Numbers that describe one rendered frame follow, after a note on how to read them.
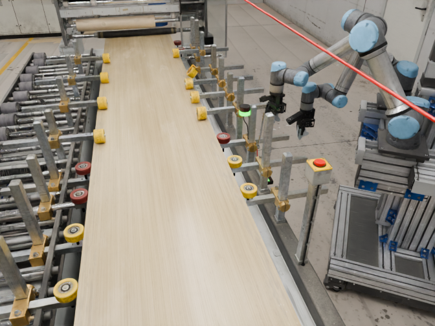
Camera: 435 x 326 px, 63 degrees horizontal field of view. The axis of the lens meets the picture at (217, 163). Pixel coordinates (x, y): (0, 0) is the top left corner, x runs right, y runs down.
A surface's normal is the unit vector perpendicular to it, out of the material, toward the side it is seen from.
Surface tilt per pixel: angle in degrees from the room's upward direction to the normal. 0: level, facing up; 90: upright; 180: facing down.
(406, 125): 96
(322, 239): 0
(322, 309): 0
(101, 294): 0
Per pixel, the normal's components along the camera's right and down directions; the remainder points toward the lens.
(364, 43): -0.65, 0.34
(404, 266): 0.00, -0.82
